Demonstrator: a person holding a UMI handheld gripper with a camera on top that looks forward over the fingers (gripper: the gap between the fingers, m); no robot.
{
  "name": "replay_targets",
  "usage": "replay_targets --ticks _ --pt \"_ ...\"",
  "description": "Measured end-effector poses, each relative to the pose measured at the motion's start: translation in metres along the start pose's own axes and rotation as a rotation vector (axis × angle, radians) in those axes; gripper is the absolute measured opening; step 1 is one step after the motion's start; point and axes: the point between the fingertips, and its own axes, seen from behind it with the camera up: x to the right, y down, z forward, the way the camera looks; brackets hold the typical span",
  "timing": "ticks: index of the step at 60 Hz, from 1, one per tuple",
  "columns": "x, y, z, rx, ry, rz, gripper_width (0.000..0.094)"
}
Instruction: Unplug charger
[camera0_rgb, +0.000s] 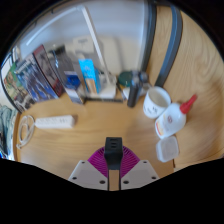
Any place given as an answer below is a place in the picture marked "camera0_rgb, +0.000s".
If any white desk lamp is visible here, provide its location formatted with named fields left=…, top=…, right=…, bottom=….
left=24, top=4, right=118, bottom=100

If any black electric shaver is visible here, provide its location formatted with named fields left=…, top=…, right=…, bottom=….
left=126, top=70, right=149, bottom=108

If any small dark blue box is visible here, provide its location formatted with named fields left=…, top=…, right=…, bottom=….
left=63, top=70, right=85, bottom=105

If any grey metal desk frame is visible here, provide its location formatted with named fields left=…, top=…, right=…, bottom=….
left=139, top=0, right=184, bottom=88

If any clear plastic container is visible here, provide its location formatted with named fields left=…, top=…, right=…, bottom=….
left=155, top=135, right=180, bottom=163

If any black charger block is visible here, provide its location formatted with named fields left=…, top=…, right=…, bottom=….
left=103, top=136, right=124, bottom=171

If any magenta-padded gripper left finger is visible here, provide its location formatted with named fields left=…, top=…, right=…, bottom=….
left=68, top=146, right=111, bottom=192

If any white red-capped lotion bottle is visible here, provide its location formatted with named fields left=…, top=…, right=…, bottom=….
left=154, top=93, right=198, bottom=140

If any grey-green bedding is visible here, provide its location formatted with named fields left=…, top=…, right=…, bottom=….
left=0, top=104, right=18, bottom=158

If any dark transparent water bottle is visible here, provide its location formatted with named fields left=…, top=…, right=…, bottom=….
left=49, top=46, right=79, bottom=91

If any light blue card package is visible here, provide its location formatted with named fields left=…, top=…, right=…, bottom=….
left=78, top=58, right=102, bottom=95

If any dark green round lid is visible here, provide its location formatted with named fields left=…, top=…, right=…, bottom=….
left=118, top=70, right=134, bottom=88

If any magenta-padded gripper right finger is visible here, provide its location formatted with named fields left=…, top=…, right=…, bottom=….
left=118, top=145, right=160, bottom=191

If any white power strip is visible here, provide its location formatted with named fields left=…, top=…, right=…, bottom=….
left=34, top=114, right=77, bottom=130

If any green toy figure box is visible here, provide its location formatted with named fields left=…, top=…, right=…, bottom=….
left=1, top=61, right=29, bottom=113

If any blue robot model kit box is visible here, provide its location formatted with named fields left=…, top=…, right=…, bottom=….
left=14, top=44, right=66, bottom=104

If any white mug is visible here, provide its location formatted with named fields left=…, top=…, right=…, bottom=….
left=142, top=86, right=172, bottom=120

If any white coiled cable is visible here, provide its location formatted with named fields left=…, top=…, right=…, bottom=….
left=15, top=114, right=37, bottom=150

